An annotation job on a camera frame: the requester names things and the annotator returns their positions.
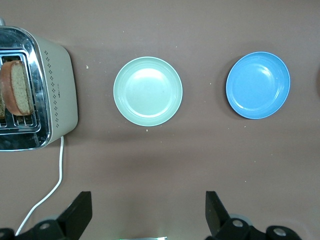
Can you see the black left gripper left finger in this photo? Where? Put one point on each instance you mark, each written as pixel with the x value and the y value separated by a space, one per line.
pixel 75 215

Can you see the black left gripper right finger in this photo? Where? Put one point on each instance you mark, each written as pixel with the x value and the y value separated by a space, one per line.
pixel 217 220

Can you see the brown toasted bread slice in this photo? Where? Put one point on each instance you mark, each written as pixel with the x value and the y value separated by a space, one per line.
pixel 2 107
pixel 20 87

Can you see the blue plate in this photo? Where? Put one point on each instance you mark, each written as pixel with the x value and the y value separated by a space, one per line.
pixel 258 85

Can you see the light green plate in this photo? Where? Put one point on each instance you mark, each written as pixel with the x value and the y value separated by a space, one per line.
pixel 148 91

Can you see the beige and chrome toaster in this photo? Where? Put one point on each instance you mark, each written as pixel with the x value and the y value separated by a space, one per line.
pixel 61 87

